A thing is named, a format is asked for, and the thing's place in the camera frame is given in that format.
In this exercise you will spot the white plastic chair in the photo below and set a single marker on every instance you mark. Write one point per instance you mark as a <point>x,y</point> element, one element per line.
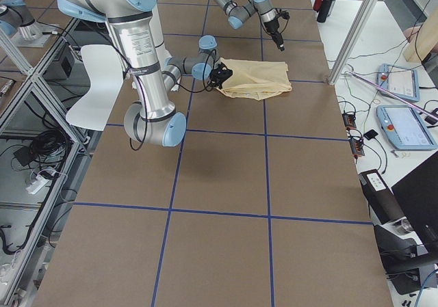
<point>105,73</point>

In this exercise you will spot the far teach pendant tablet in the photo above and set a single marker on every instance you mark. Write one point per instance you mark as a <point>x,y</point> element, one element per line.
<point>399,81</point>

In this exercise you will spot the orange black connector box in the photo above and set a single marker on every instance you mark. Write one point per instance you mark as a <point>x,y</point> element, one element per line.
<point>349,121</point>

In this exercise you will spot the black monitor screen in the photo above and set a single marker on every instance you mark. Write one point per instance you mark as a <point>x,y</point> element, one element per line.
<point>416,194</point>

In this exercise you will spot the near teach pendant tablet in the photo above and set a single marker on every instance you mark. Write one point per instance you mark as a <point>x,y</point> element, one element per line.
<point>404,128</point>

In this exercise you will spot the aluminium frame post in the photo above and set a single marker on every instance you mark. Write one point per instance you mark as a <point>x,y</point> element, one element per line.
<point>352,37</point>

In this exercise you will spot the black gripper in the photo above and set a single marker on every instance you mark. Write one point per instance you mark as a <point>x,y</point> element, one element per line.
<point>272,28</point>
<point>219,76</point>

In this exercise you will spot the cream long-sleeve printed shirt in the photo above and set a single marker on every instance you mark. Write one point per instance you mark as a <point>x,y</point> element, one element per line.
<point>255,80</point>

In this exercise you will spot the black thermos bottle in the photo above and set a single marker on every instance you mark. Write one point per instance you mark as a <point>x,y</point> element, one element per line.
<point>324,10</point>

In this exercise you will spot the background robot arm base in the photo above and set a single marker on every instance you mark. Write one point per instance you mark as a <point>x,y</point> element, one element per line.
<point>19,24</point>

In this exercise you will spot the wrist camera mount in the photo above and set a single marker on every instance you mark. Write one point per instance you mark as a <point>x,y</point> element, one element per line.
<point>226,73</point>
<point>284,14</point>

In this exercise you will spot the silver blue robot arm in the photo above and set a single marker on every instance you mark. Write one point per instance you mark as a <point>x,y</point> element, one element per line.
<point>154,118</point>
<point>268,15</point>

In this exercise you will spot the teach pendant tablet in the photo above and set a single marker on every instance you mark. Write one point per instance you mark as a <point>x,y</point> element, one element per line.
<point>399,81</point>
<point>404,128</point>

